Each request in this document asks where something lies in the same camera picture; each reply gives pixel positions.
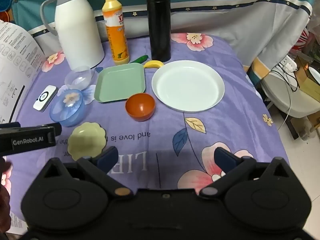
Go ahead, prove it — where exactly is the black cable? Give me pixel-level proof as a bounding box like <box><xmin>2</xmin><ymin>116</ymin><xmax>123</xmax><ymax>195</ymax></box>
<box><xmin>270</xmin><ymin>62</ymin><xmax>300</xmax><ymax>93</ymax></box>

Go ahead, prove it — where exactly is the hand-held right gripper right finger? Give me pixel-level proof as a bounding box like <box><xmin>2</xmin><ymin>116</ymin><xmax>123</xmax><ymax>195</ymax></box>
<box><xmin>199</xmin><ymin>147</ymin><xmax>298</xmax><ymax>198</ymax></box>

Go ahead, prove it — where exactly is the translucent blue bowl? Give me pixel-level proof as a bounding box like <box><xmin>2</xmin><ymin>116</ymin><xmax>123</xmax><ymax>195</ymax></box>
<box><xmin>49</xmin><ymin>89</ymin><xmax>85</xmax><ymax>127</ymax></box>

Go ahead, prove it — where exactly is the white power bank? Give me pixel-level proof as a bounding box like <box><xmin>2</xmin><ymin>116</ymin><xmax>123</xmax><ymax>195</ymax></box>
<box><xmin>33</xmin><ymin>85</ymin><xmax>58</xmax><ymax>112</ymax></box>

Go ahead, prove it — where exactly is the brown cardboard box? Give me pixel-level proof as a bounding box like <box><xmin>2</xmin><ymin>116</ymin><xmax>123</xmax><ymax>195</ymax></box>
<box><xmin>295</xmin><ymin>55</ymin><xmax>320</xmax><ymax>96</ymax></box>

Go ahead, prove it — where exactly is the yellow toy banana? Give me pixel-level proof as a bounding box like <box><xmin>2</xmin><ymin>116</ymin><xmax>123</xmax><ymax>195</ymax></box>
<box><xmin>143</xmin><ymin>60</ymin><xmax>165</xmax><ymax>69</ymax></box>

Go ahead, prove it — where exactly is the purple floral blanket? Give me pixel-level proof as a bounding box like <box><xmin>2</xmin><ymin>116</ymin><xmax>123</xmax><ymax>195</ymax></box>
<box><xmin>5</xmin><ymin>32</ymin><xmax>298</xmax><ymax>205</ymax></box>

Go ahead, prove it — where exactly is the white printed cardboard box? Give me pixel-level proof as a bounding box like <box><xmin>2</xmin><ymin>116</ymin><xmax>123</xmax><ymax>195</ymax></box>
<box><xmin>0</xmin><ymin>20</ymin><xmax>45</xmax><ymax>125</ymax></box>

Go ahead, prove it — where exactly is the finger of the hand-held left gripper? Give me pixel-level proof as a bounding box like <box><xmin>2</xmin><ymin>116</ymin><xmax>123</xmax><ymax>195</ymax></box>
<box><xmin>37</xmin><ymin>122</ymin><xmax>62</xmax><ymax>137</ymax></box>

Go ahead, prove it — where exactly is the white power strip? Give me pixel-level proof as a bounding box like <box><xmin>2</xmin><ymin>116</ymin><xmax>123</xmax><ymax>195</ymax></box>
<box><xmin>276</xmin><ymin>56</ymin><xmax>298</xmax><ymax>72</ymax></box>

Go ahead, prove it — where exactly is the clear plastic bowl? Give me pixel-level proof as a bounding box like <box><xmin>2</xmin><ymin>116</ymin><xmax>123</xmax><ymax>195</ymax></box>
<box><xmin>64</xmin><ymin>65</ymin><xmax>95</xmax><ymax>90</ymax></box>

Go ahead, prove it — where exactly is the small white plate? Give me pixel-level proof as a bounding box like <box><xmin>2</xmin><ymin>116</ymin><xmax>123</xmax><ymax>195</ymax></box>
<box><xmin>308</xmin><ymin>66</ymin><xmax>320</xmax><ymax>85</ymax></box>

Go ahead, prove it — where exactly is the orange bowl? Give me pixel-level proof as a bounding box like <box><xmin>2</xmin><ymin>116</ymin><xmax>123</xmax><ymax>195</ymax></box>
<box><xmin>125</xmin><ymin>93</ymin><xmax>156</xmax><ymax>122</ymax></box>

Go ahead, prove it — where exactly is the person's left hand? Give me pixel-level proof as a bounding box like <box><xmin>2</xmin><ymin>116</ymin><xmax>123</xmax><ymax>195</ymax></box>
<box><xmin>0</xmin><ymin>155</ymin><xmax>12</xmax><ymax>233</ymax></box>

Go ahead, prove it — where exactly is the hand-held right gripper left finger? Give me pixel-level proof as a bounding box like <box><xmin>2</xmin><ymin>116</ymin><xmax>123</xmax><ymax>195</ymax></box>
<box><xmin>37</xmin><ymin>146</ymin><xmax>134</xmax><ymax>199</ymax></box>

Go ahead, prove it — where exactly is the yellow flower-shaped saucer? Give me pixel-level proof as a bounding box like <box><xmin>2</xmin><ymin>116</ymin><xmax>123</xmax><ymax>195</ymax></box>
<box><xmin>68</xmin><ymin>122</ymin><xmax>107</xmax><ymax>160</ymax></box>

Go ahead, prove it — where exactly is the white thermos jug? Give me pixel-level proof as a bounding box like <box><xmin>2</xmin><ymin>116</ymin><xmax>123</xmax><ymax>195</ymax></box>
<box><xmin>40</xmin><ymin>0</ymin><xmax>105</xmax><ymax>70</ymax></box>

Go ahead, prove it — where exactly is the green toy vegetable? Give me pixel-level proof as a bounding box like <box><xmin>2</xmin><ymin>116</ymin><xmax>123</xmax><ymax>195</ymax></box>
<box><xmin>130</xmin><ymin>55</ymin><xmax>149</xmax><ymax>64</ymax></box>

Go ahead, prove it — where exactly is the large white round plate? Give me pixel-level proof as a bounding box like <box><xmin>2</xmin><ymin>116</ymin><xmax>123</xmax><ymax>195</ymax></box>
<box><xmin>151</xmin><ymin>60</ymin><xmax>225</xmax><ymax>112</ymax></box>

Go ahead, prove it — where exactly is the white plastic chair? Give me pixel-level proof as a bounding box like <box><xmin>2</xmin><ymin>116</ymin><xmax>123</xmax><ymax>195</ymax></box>
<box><xmin>260</xmin><ymin>72</ymin><xmax>320</xmax><ymax>118</ymax></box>

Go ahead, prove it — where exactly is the green square plate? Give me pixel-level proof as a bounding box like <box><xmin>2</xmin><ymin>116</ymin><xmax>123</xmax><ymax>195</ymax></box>
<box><xmin>94</xmin><ymin>63</ymin><xmax>146</xmax><ymax>103</ymax></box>

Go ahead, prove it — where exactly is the yellow orange detergent bottle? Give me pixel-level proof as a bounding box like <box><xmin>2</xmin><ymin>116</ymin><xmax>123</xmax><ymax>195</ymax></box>
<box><xmin>102</xmin><ymin>0</ymin><xmax>130</xmax><ymax>65</ymax></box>

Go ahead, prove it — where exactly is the black thermos bottle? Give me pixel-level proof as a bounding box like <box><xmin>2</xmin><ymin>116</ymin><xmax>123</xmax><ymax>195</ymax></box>
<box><xmin>146</xmin><ymin>0</ymin><xmax>172</xmax><ymax>62</ymax></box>

